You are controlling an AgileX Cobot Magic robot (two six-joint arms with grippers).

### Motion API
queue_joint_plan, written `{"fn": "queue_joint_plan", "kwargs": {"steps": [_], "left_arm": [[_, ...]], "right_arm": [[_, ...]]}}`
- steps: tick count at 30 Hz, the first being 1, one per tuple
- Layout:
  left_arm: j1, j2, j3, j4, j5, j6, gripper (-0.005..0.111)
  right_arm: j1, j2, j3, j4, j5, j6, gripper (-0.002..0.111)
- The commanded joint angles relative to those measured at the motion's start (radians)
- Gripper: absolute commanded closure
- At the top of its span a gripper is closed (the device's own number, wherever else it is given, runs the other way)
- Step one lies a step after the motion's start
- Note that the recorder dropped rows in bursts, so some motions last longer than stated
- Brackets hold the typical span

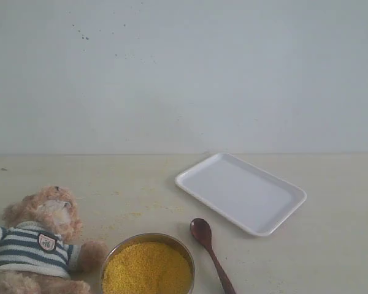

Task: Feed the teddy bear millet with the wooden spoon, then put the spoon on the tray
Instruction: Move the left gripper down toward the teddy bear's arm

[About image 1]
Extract dark brown wooden spoon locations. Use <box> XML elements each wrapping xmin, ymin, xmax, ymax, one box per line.
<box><xmin>190</xmin><ymin>218</ymin><xmax>236</xmax><ymax>294</ymax></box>

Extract tan teddy bear striped sweater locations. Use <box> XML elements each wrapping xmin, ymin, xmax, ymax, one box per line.
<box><xmin>0</xmin><ymin>186</ymin><xmax>108</xmax><ymax>293</ymax></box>

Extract white rectangular plastic tray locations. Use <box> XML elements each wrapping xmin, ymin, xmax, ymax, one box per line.
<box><xmin>175</xmin><ymin>153</ymin><xmax>307</xmax><ymax>237</ymax></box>

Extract round metal bowl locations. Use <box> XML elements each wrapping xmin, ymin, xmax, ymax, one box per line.
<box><xmin>100</xmin><ymin>233</ymin><xmax>195</xmax><ymax>293</ymax></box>

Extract yellow millet grains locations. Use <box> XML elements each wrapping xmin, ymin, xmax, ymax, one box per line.
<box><xmin>102</xmin><ymin>242</ymin><xmax>192</xmax><ymax>293</ymax></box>

